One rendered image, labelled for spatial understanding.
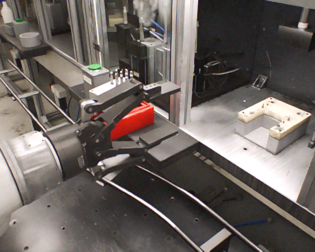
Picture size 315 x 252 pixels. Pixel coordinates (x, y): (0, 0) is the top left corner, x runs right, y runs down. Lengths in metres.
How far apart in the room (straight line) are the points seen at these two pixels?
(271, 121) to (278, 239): 0.39
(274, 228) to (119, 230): 0.49
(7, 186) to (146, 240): 0.55
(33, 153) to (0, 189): 0.06
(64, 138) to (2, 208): 0.11
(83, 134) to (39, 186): 0.09
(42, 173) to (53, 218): 0.58
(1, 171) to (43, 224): 0.59
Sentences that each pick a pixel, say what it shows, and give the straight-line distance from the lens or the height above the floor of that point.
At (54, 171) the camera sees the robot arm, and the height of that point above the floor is 1.13.
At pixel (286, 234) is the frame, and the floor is 0.62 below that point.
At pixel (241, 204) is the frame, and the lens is 1.11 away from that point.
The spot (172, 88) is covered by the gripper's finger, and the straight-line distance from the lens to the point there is 0.51.
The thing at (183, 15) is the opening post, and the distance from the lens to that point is 0.76.
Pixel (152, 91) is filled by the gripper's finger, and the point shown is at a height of 1.18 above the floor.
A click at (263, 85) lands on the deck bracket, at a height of 0.92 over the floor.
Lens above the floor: 1.39
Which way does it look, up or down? 33 degrees down
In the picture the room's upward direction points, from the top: straight up
